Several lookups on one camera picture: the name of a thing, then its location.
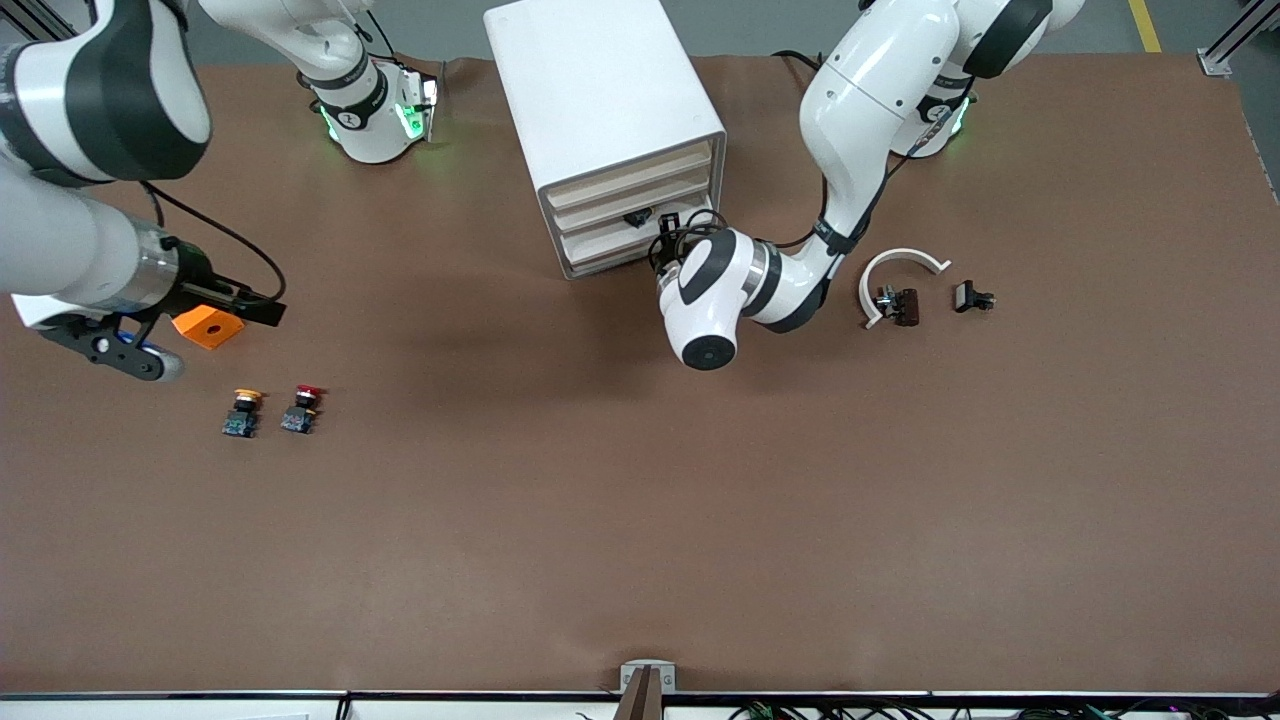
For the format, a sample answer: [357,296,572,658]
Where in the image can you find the aluminium frame profile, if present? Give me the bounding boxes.
[1197,0,1280,78]
[3,0,79,43]

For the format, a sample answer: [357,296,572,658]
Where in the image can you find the red push button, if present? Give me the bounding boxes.
[279,384,328,435]

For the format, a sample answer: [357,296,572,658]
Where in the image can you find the grey table edge bracket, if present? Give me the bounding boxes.
[615,660,677,720]

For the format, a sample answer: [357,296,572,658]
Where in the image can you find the brown and metal component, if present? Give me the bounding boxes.
[875,286,921,328]

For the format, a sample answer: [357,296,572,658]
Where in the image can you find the white table edge rail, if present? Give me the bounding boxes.
[0,690,1280,720]

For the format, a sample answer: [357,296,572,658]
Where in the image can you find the orange and black button box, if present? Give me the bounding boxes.
[170,305,246,351]

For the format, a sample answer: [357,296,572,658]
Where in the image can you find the yellow push button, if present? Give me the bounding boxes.
[221,388,267,439]

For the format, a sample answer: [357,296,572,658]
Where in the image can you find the white curved plastic piece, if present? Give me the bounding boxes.
[858,247,953,330]

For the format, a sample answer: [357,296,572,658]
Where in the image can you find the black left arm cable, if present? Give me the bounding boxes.
[775,85,977,257]

